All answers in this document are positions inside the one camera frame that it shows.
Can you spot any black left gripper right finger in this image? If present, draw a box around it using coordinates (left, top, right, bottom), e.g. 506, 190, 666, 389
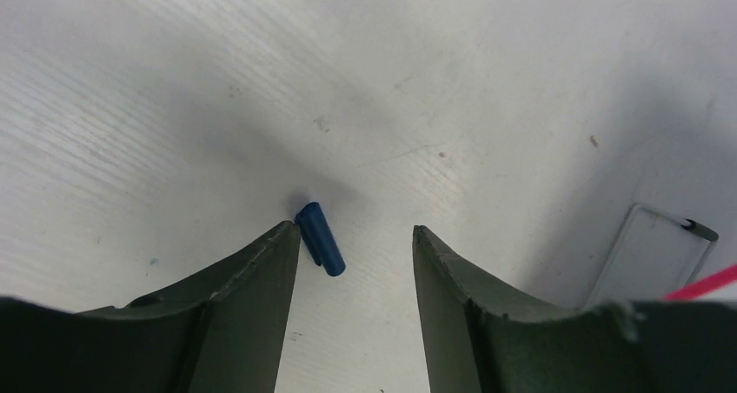
412, 225, 736, 392

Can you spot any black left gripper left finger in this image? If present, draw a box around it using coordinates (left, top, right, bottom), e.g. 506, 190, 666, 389
1, 221, 301, 392

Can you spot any blue marker cap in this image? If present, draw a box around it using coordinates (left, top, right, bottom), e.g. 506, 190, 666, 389
295, 202, 346, 276

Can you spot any pink framed whiteboard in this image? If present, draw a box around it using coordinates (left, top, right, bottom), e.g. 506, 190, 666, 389
664, 264, 736, 303

